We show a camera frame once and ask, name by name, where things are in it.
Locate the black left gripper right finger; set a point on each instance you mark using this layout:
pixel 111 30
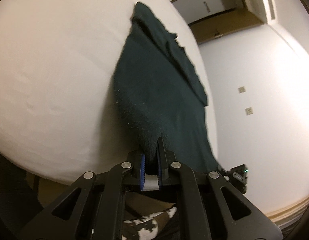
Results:
pixel 209 206

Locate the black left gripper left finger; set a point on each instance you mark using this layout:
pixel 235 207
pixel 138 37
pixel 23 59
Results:
pixel 92 207

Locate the dark green knit sweater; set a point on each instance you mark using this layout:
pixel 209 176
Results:
pixel 159 95

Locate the brown white patterned slipper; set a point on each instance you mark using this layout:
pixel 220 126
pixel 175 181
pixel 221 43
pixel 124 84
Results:
pixel 147 227

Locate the brown wooden door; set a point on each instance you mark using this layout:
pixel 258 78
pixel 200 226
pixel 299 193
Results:
pixel 223 23

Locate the white bed sheet mattress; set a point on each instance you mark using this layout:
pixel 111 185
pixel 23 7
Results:
pixel 58 116

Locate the beige wall socket lower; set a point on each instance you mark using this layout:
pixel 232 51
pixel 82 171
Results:
pixel 249 111

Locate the beige wall switch upper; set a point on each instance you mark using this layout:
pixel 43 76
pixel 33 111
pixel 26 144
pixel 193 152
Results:
pixel 241 89

